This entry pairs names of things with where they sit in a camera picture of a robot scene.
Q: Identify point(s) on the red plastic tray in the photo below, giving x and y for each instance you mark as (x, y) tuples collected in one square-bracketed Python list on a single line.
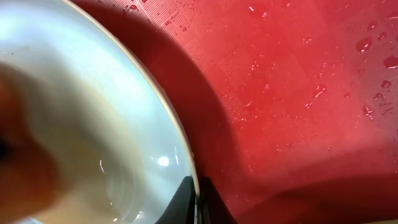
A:
[(290, 106)]

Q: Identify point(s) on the white plate top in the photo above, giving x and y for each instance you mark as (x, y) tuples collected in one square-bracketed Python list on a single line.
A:
[(117, 140)]

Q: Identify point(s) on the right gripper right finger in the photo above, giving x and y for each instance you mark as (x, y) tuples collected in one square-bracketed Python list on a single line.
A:
[(213, 209)]

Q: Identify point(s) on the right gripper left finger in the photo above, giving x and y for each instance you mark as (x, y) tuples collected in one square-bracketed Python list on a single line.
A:
[(181, 209)]

